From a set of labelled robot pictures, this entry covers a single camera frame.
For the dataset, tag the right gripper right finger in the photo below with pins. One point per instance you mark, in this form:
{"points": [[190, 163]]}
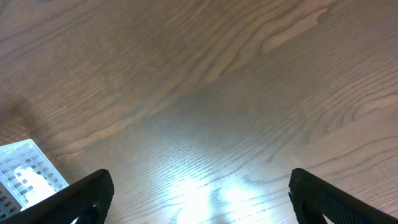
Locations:
{"points": [[317, 201]]}

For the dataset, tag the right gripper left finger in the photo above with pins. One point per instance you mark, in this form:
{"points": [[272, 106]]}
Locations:
{"points": [[85, 201]]}

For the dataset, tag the clear plastic basket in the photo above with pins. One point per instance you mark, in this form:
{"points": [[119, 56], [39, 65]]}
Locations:
{"points": [[27, 177]]}

